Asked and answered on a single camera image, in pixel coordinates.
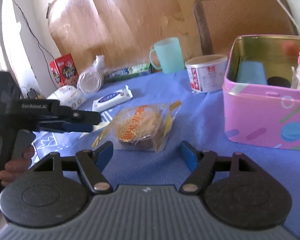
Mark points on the black round container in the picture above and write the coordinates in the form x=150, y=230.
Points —
x=278, y=82

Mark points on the large white tissue pack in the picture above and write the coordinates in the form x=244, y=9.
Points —
x=68, y=96

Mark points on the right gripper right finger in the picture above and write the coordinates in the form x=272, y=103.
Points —
x=201, y=166

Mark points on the white wet wipes packet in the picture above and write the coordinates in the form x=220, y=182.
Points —
x=113, y=99

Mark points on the green blue toothpaste box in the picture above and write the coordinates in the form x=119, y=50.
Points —
x=129, y=72

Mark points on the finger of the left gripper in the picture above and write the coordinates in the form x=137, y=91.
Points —
x=63, y=127
x=75, y=116

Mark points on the red cereal box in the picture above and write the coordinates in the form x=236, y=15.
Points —
x=64, y=71

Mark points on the person's left hand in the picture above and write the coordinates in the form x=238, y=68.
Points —
x=15, y=168

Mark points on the brown woven seat cushion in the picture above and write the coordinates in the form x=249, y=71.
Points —
x=220, y=22

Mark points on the white red food can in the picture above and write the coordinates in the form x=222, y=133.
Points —
x=206, y=73

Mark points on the mooncake pastry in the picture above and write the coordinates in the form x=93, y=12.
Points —
x=140, y=128

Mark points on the teal plastic mug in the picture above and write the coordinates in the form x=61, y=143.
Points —
x=169, y=55

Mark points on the wooden panel board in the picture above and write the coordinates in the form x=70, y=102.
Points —
x=123, y=31

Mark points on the blue sponge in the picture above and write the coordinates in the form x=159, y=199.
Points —
x=251, y=72

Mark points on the pink biscuit tin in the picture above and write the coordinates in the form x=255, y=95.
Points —
x=262, y=115

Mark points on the plastic cups in bag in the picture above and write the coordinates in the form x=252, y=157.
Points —
x=92, y=79

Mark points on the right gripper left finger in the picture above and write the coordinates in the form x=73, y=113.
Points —
x=91, y=164

